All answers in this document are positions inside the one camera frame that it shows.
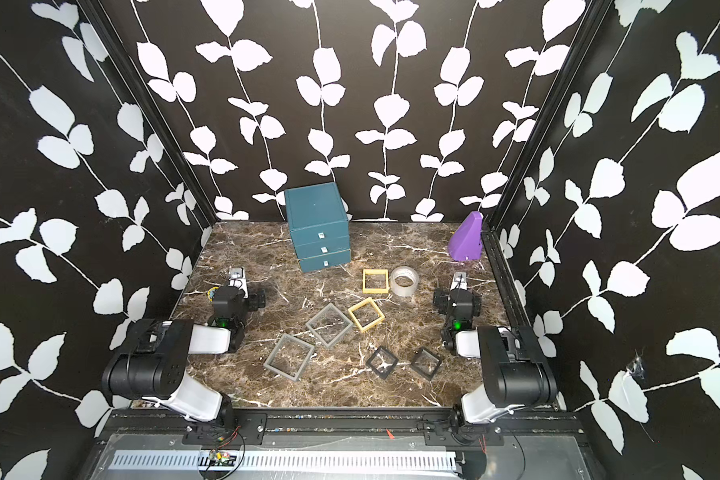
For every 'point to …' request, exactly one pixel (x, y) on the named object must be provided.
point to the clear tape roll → (404, 281)
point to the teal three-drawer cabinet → (318, 221)
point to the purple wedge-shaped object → (465, 241)
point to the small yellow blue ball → (211, 292)
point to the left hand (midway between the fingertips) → (245, 280)
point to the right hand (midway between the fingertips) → (455, 283)
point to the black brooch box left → (382, 362)
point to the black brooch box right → (426, 363)
